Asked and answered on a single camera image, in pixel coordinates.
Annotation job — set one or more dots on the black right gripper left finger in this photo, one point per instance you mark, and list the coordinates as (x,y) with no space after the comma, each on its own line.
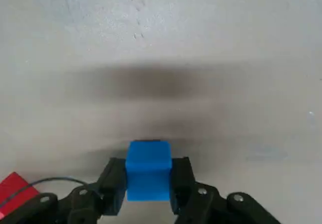
(110,183)

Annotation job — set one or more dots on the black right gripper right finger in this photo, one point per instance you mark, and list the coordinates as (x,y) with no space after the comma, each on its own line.
(183,183)

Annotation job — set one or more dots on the blue magnetic block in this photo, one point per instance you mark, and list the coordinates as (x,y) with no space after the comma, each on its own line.
(148,171)

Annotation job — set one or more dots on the red magnetic block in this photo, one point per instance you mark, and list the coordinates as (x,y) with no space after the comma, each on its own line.
(15,186)

